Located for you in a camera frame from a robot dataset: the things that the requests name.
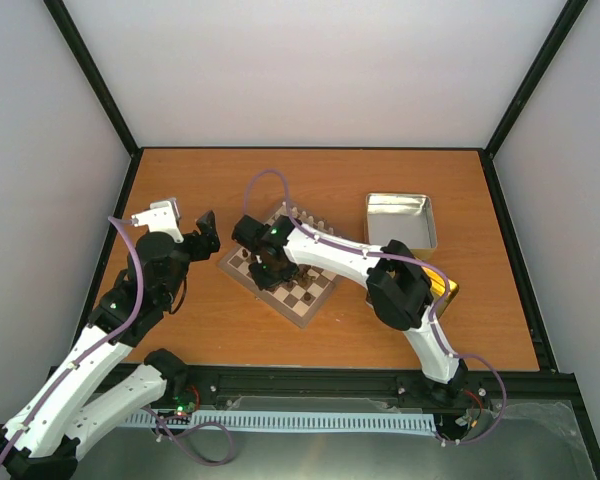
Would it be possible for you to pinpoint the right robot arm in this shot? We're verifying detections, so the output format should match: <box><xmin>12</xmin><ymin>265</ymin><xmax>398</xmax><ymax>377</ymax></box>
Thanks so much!
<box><xmin>232</xmin><ymin>215</ymin><xmax>467</xmax><ymax>405</ymax></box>

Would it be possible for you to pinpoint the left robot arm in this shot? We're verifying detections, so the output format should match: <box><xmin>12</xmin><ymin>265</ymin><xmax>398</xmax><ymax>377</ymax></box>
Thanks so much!
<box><xmin>0</xmin><ymin>201</ymin><xmax>220</xmax><ymax>479</ymax></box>

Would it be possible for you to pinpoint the green circuit board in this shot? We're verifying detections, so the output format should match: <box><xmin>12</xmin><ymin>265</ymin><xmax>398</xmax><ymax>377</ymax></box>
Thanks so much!
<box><xmin>174</xmin><ymin>392</ymin><xmax>200</xmax><ymax>416</ymax></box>

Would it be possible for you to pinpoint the wooden chessboard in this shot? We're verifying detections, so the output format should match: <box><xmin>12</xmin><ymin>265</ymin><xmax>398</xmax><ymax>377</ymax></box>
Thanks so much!
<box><xmin>218</xmin><ymin>201</ymin><xmax>344</xmax><ymax>328</ymax></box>

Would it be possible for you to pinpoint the silver open tin box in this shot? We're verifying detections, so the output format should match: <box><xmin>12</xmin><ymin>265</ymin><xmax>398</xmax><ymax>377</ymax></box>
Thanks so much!
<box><xmin>365</xmin><ymin>193</ymin><xmax>438</xmax><ymax>260</ymax></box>

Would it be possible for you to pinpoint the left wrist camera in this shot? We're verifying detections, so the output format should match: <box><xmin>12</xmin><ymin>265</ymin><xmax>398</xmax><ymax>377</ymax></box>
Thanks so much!
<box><xmin>131</xmin><ymin>197</ymin><xmax>184</xmax><ymax>243</ymax></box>

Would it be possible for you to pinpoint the light blue cable duct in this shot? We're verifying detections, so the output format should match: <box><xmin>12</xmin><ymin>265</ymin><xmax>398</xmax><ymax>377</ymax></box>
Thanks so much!
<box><xmin>124</xmin><ymin>409</ymin><xmax>439</xmax><ymax>434</ymax></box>

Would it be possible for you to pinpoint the black enclosure frame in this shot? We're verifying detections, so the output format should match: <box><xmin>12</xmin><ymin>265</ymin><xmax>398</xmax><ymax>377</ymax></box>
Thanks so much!
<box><xmin>9</xmin><ymin>0</ymin><xmax>600</xmax><ymax>480</ymax></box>

